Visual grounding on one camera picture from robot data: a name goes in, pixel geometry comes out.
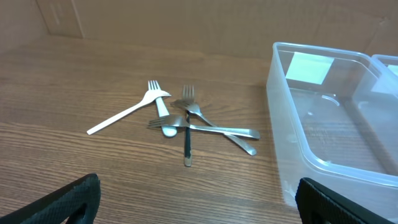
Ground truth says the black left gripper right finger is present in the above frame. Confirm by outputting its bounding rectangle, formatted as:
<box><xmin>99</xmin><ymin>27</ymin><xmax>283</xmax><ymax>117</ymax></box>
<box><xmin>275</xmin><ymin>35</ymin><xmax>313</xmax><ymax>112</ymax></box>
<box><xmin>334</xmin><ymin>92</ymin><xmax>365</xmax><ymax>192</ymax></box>
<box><xmin>295</xmin><ymin>177</ymin><xmax>392</xmax><ymax>224</ymax></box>

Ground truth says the right clear plastic container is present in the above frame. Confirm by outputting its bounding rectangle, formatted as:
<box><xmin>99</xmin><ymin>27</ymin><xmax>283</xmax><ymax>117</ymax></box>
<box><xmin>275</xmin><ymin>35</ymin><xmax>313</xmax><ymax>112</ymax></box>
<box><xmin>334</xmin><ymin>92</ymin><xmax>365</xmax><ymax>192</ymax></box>
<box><xmin>370</xmin><ymin>54</ymin><xmax>398</xmax><ymax>100</ymax></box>

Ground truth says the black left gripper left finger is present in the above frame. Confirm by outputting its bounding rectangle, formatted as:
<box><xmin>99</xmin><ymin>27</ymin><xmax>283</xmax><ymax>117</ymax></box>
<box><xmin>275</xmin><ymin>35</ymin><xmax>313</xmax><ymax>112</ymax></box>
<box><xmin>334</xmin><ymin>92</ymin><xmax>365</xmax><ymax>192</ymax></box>
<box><xmin>1</xmin><ymin>173</ymin><xmax>101</xmax><ymax>223</ymax></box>

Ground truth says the clear plastic container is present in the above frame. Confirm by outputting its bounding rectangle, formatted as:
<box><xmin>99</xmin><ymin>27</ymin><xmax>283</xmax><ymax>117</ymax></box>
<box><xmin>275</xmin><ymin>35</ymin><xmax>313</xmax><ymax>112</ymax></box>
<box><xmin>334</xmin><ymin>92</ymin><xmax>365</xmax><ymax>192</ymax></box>
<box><xmin>370</xmin><ymin>54</ymin><xmax>398</xmax><ymax>100</ymax></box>
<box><xmin>266</xmin><ymin>42</ymin><xmax>397</xmax><ymax>223</ymax></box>

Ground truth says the black handled metal fork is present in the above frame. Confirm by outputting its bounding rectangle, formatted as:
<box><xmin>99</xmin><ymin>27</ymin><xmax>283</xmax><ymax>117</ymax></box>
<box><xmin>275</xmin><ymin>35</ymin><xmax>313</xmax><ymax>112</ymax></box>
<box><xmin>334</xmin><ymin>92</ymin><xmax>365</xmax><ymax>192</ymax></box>
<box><xmin>182</xmin><ymin>85</ymin><xmax>195</xmax><ymax>167</ymax></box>

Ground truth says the white plastic fork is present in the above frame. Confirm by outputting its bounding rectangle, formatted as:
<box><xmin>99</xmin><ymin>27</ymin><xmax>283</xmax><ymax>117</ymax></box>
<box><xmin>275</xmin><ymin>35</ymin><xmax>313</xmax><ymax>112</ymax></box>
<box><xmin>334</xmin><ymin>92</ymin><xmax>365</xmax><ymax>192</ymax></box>
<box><xmin>86</xmin><ymin>90</ymin><xmax>171</xmax><ymax>135</ymax></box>

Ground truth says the silver metal fork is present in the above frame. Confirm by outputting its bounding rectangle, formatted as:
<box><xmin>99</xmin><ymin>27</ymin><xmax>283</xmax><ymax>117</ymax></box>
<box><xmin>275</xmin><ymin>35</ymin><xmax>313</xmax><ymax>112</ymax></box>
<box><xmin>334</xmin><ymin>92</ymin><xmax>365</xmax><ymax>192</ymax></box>
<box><xmin>148</xmin><ymin>114</ymin><xmax>261</xmax><ymax>139</ymax></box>
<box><xmin>170</xmin><ymin>98</ymin><xmax>258</xmax><ymax>157</ymax></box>

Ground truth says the left clear plastic container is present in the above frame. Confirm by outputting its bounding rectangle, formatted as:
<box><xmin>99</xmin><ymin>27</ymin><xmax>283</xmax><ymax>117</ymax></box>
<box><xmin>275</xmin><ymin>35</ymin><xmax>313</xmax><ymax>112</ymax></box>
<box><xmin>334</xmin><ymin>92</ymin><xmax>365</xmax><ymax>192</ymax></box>
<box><xmin>266</xmin><ymin>42</ymin><xmax>397</xmax><ymax>223</ymax></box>

